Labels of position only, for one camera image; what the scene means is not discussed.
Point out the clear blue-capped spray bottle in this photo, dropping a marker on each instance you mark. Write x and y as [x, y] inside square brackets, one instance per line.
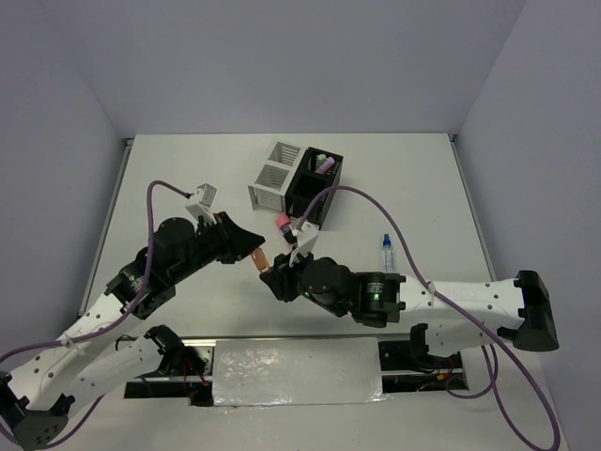
[388, 262]

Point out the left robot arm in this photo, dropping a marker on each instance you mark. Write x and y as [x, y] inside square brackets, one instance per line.
[39, 397]

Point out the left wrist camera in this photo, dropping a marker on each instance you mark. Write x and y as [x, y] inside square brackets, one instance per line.
[198, 204]

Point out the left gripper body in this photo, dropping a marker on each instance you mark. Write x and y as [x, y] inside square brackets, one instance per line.
[210, 242]

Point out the green highlighter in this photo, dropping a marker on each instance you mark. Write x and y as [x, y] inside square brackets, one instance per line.
[320, 159]

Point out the purple highlighter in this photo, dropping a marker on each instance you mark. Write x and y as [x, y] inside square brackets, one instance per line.
[326, 165]

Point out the pink-capped marker tube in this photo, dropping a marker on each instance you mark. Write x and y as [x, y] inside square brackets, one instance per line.
[284, 225]

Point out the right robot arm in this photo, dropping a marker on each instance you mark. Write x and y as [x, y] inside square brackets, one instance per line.
[442, 318]

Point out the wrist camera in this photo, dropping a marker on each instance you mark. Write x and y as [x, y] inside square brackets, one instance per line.
[306, 236]
[198, 204]

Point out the white slatted pen holder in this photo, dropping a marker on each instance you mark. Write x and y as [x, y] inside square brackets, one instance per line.
[277, 170]

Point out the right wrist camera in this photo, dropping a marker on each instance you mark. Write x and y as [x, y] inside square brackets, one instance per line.
[306, 236]

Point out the orange highlighter cap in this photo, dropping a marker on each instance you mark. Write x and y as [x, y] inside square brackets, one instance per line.
[261, 262]

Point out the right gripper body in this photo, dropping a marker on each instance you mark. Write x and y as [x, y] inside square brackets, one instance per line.
[290, 276]

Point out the black slatted pen holder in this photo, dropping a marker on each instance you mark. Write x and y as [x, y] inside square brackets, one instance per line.
[306, 183]

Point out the silver foil sheet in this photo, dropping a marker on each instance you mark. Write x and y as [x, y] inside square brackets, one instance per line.
[295, 372]

